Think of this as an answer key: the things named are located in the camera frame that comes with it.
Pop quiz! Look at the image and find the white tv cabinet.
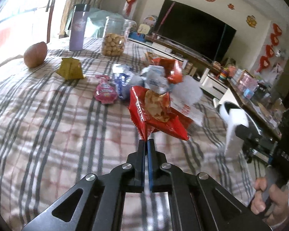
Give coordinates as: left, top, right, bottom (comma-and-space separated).
129, 37, 228, 99

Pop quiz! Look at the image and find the purple thermos bottle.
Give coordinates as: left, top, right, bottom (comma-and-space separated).
69, 4, 90, 52

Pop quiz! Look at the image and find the red chip bag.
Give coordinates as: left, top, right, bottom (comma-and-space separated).
128, 85, 189, 141

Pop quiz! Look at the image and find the marble side table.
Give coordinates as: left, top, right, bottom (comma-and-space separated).
217, 80, 281, 140

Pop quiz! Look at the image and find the white honeycomb paper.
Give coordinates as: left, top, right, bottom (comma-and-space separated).
170, 75, 203, 106

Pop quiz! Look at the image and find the gold wall decal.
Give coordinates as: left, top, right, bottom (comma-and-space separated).
246, 15, 257, 28

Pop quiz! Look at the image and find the right red heart hanging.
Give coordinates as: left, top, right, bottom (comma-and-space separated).
256, 23, 282, 73

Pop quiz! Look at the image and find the silver wrapper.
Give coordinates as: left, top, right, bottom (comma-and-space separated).
141, 65, 169, 94

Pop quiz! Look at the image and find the white tissue box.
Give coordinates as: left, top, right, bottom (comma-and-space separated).
224, 109, 249, 159

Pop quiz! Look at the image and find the pink snack packet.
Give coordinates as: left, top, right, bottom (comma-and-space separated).
94, 74, 118, 105

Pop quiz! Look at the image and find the large orange snack box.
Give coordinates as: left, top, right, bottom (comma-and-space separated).
144, 52, 164, 65

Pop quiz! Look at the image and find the rainbow stacking rings toy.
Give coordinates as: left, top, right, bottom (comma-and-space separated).
218, 67, 230, 83

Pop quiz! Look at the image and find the yellow pyramid packet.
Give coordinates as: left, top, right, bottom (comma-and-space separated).
56, 57, 84, 80

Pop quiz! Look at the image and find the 1928 milk carton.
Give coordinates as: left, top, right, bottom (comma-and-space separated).
170, 95, 203, 129

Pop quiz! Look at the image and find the plaid tablecloth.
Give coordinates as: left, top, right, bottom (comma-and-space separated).
0, 38, 254, 230

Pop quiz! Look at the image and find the blue white snack bag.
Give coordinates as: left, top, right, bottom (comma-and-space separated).
112, 64, 145, 101

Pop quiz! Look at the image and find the teal covered armchair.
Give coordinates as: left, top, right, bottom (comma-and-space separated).
65, 7, 125, 39

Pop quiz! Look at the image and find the pink toy box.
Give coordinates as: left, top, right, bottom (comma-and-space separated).
236, 70, 258, 92

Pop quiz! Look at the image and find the small red wall decal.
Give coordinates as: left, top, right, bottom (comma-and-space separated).
228, 4, 235, 10

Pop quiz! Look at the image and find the clear cookie jar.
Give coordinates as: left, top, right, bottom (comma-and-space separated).
101, 16, 129, 57

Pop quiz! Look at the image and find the white round trash bin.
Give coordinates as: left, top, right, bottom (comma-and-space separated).
214, 101, 261, 135

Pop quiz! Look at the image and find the red apple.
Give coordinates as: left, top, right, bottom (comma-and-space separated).
23, 42, 47, 68

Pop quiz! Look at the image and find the orange red snack bag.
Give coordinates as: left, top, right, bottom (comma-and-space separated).
152, 57, 183, 84

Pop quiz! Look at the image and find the person's right hand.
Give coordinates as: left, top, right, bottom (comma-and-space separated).
251, 177, 289, 228

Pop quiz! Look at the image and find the black television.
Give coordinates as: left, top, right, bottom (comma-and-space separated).
153, 0, 236, 62

